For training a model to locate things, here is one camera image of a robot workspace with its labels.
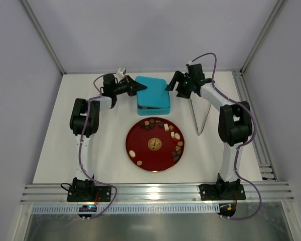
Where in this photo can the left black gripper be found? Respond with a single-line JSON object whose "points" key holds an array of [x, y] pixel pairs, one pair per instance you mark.
{"points": [[130, 86]]}

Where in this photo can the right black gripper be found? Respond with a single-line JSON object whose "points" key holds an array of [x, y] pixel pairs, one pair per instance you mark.
{"points": [[181, 84]]}

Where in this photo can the teal tin lid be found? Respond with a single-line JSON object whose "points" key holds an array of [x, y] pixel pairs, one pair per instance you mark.
{"points": [[155, 96]]}

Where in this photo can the metal tongs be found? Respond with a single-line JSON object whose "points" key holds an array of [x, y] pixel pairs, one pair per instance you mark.
{"points": [[200, 110]]}

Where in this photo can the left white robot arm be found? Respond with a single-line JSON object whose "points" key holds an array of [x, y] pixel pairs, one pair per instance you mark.
{"points": [[84, 124]]}

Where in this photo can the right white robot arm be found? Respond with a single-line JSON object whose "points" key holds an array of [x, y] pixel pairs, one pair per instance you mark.
{"points": [[234, 129]]}

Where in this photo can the white round swirl chocolate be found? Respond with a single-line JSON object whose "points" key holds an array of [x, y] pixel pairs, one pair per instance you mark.
{"points": [[132, 153]]}

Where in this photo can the teal tin box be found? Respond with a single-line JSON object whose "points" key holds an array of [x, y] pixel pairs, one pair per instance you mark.
{"points": [[149, 108]]}

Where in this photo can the red round tray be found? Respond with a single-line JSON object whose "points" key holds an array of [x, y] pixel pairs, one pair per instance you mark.
{"points": [[155, 147]]}

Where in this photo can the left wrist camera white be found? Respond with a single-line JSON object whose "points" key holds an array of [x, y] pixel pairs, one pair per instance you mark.
{"points": [[121, 72]]}

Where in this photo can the left black mount plate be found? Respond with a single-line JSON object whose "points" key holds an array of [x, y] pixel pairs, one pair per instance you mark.
{"points": [[89, 194]]}

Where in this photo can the black mount plate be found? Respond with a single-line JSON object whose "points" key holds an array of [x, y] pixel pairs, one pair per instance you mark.
{"points": [[214, 192], [89, 194]]}

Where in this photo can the right black mount plate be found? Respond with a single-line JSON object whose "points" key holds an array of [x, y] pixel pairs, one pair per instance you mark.
{"points": [[214, 192]]}

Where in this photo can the right frame post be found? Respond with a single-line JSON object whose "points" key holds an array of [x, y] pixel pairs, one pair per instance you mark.
{"points": [[270, 21]]}

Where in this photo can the frame post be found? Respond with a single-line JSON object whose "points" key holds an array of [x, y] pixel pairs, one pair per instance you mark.
{"points": [[41, 34], [270, 21]]}

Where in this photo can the slotted cable duct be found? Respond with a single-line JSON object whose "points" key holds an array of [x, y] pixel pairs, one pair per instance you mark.
{"points": [[139, 208]]}

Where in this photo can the left frame post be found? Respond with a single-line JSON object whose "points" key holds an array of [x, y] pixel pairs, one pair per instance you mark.
{"points": [[41, 34]]}

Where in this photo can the aluminium rail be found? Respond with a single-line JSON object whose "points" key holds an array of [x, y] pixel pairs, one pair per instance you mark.
{"points": [[152, 193]]}

